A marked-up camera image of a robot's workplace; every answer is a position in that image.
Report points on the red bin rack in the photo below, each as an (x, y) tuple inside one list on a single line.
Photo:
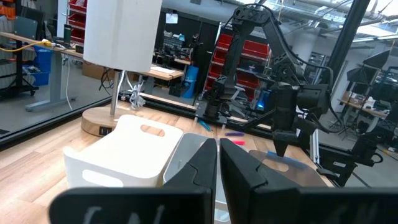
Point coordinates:
[(255, 48)]

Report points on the blue storage bins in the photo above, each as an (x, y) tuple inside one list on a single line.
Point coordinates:
[(42, 62)]

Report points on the black aluminium table frame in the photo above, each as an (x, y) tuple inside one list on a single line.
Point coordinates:
[(348, 37)]

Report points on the dark translucent plastic bin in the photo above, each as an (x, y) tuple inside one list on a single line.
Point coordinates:
[(298, 177)]

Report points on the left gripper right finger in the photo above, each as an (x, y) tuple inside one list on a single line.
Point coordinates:
[(280, 205)]

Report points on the white shade table lamp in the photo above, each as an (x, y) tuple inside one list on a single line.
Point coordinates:
[(121, 31)]

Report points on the cluttered wooden desk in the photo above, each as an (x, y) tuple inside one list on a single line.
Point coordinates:
[(367, 109)]

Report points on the blue barrel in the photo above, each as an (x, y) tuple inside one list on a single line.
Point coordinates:
[(191, 81)]

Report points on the white plastic bin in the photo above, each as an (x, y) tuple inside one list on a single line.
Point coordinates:
[(130, 155)]

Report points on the blue marker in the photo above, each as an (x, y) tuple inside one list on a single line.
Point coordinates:
[(295, 161), (205, 126)]

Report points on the silver aluminium bar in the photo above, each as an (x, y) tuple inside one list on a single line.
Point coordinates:
[(315, 146)]

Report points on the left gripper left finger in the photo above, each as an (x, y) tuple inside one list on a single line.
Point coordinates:
[(174, 205)]

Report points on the dark green bottle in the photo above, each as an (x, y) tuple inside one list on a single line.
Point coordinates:
[(67, 34)]

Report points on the pink marker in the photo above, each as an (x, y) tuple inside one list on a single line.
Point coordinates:
[(239, 142)]

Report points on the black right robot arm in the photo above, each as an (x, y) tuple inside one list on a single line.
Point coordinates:
[(248, 18)]

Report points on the grey plastic bin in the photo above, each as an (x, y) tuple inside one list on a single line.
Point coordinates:
[(183, 155)]

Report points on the cardboard box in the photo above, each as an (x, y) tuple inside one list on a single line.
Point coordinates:
[(91, 70)]

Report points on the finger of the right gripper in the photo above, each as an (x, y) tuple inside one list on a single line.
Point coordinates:
[(283, 148)]

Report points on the blue lit device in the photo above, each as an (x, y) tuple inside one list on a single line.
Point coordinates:
[(263, 102)]

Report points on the purple marker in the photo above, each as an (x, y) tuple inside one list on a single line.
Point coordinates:
[(234, 134)]

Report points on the black shelf cart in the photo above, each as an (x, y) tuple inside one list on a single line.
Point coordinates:
[(18, 77)]

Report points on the red bin shelf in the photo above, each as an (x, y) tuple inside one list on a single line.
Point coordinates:
[(77, 18)]

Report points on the black mounting bracket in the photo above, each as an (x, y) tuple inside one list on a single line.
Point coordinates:
[(339, 169)]

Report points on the wooden desk with grey legs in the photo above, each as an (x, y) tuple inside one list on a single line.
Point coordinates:
[(56, 77)]

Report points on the white paper sheet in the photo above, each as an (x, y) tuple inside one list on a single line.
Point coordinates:
[(171, 18)]

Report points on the black studio softbox lights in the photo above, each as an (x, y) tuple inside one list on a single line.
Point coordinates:
[(376, 59)]

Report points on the wooden workbench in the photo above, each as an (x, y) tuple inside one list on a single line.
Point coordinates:
[(161, 73)]

